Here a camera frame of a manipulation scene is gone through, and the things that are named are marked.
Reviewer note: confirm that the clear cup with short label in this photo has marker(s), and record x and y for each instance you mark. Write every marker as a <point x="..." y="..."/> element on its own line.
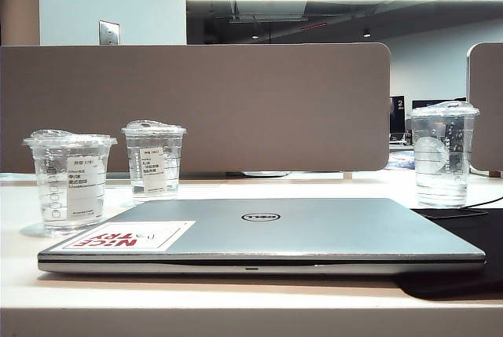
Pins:
<point x="51" y="180"/>

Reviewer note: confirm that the silver Dell laptop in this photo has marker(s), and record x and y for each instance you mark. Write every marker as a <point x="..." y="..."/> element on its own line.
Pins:
<point x="314" y="235"/>

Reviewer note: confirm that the clear cup with tall label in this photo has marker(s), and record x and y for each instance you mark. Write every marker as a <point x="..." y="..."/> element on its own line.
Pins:
<point x="135" y="164"/>

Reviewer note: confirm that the large clear cup with logo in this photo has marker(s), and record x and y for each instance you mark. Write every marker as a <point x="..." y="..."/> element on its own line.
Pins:
<point x="442" y="164"/>

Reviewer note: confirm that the wide brown desk divider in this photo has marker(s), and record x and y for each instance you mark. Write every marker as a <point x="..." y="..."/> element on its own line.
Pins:
<point x="255" y="93"/>

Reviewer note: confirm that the small wooden divider foot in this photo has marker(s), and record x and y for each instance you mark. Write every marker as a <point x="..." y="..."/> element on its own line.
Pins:
<point x="495" y="174"/>
<point x="348" y="175"/>

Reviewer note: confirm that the white red Nice Try sticker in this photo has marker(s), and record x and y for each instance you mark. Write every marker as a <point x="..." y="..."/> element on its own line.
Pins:
<point x="129" y="236"/>

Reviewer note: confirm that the black sign with number two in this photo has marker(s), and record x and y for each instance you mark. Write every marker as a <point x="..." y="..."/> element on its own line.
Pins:
<point x="399" y="113"/>

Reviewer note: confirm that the black ceiling spotlight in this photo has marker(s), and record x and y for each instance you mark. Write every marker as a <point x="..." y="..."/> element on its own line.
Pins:
<point x="367" y="32"/>

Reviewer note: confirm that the dark background monitor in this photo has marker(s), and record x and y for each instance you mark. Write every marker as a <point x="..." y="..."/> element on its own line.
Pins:
<point x="432" y="103"/>

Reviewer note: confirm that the black mouse pad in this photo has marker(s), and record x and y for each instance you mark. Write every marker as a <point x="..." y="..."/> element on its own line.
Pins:
<point x="452" y="282"/>

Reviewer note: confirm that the brown desk divider white edge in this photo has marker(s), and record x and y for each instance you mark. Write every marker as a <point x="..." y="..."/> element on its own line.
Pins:
<point x="489" y="78"/>

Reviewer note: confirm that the grey ceiling air duct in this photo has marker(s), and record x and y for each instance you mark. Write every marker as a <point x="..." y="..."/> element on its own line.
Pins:
<point x="271" y="9"/>

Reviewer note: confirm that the metal wall switch plate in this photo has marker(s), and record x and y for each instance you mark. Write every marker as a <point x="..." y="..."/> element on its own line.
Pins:
<point x="109" y="32"/>

